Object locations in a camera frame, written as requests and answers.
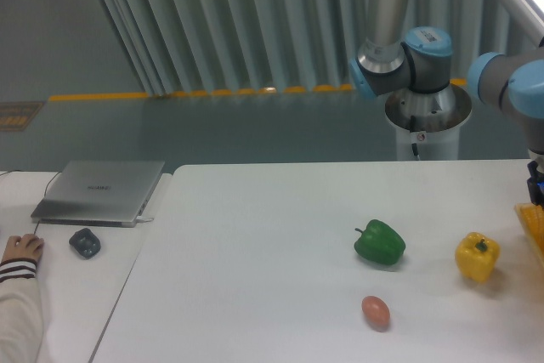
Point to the silver closed laptop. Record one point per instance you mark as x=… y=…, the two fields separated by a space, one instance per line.
x=99 y=193

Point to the small black plastic gadget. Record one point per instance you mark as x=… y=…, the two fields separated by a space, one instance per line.
x=85 y=243

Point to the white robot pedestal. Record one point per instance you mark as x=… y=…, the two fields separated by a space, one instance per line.
x=428 y=126

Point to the white striped sleeve forearm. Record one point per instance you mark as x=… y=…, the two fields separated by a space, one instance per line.
x=21 y=311

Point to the white pleated curtain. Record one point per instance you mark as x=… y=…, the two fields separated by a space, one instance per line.
x=220 y=46

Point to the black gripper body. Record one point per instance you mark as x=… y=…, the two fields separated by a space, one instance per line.
x=535 y=183

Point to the brown egg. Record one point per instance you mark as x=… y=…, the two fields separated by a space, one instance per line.
x=376 y=313

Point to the yellow bell pepper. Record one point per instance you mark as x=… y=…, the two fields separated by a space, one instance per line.
x=476 y=256

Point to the yellow basket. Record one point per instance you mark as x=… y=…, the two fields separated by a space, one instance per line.
x=530 y=217

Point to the person's hand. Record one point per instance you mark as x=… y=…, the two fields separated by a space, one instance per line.
x=27 y=247

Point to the green bell pepper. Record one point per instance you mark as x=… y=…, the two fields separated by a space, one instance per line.
x=379 y=243

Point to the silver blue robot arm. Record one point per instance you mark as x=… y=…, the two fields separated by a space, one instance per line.
x=412 y=70

